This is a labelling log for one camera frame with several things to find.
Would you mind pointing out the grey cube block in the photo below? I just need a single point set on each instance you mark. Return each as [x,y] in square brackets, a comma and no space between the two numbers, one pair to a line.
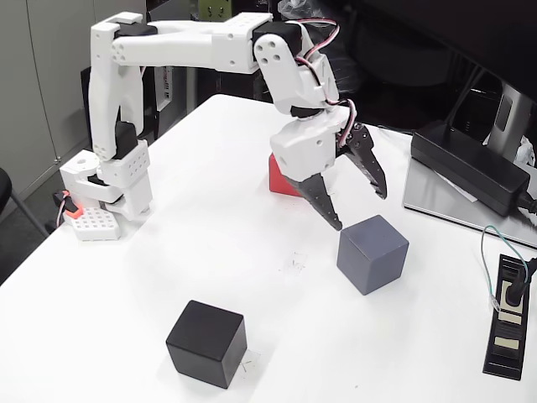
[371,256]

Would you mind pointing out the black cube block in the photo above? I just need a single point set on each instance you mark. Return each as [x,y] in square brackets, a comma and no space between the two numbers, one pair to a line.
[205,344]

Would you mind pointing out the clear tape with X mark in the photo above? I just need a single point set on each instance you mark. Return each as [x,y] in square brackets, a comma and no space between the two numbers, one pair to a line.
[295,262]
[251,362]
[335,197]

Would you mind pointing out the red cube block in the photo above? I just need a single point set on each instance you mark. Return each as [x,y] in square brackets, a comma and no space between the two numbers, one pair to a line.
[279,180]

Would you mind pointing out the silver monitor stand base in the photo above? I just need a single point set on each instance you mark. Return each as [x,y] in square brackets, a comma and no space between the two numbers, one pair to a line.
[428,193]

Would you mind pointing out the white paper sheet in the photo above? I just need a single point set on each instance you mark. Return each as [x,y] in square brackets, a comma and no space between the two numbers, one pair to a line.
[455,186]

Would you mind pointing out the black power adapter brick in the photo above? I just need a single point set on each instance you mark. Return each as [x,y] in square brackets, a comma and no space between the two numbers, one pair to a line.
[465,165]

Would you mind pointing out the plastic wrapped bin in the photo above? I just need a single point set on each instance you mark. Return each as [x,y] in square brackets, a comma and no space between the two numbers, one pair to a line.
[342,54]

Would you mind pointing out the black desktop case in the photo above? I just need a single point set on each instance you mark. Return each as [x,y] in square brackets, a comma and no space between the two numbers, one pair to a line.
[226,84]

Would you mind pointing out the silver monitor stand neck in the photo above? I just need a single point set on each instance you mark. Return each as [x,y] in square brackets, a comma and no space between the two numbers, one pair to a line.
[514,117]

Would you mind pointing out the grey computer tower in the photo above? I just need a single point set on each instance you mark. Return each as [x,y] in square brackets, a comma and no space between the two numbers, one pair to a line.
[165,84]

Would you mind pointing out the black monitor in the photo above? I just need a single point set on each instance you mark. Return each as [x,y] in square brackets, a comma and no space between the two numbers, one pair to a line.
[453,25]

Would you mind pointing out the green perforated board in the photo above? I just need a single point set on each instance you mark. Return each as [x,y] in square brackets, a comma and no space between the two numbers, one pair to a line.
[214,8]

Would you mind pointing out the black power plug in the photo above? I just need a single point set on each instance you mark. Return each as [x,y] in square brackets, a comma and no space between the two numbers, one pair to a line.
[514,291]

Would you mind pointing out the black table outlet strip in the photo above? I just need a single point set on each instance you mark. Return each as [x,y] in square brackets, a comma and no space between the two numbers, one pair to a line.
[505,336]

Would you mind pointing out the white perforated clamp block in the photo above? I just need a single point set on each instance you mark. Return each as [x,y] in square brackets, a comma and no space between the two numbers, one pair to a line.
[96,224]

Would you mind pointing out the black chair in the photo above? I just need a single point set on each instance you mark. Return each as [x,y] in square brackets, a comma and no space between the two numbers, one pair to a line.
[4,189]

